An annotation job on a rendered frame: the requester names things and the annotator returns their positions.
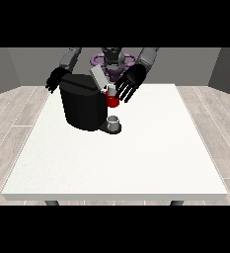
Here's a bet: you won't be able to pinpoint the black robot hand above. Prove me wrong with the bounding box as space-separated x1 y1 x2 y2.
44 67 71 95
114 63 148 104

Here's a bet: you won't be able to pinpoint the grey coffee pod pale top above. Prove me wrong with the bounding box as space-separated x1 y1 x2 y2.
106 84 117 97

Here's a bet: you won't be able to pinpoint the red pod holder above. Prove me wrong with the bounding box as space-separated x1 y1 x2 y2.
105 92 120 109

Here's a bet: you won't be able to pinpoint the pale grey machine lid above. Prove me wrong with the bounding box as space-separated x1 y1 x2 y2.
89 64 111 91

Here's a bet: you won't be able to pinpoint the black coffee machine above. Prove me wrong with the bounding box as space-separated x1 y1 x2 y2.
58 73 123 135

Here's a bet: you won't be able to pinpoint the grey robot trunk purple rings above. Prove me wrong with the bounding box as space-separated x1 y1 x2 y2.
90 47 138 83

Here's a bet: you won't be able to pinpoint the small grey cup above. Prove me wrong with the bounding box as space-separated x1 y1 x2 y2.
107 115 121 131

